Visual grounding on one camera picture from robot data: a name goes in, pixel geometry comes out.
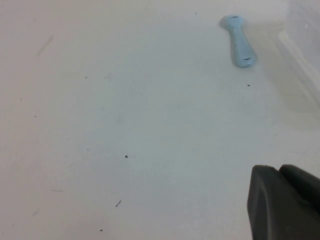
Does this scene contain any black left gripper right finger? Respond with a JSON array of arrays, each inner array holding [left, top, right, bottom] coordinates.
[[278, 163, 320, 201]]

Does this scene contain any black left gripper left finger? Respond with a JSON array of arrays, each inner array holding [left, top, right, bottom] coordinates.
[[246, 164, 320, 240]]

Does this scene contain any transparent plastic egg box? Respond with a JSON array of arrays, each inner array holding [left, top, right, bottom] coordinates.
[[274, 0, 320, 103]]

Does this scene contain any blue plastic fork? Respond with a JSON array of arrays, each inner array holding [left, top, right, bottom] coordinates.
[[219, 14, 258, 69]]

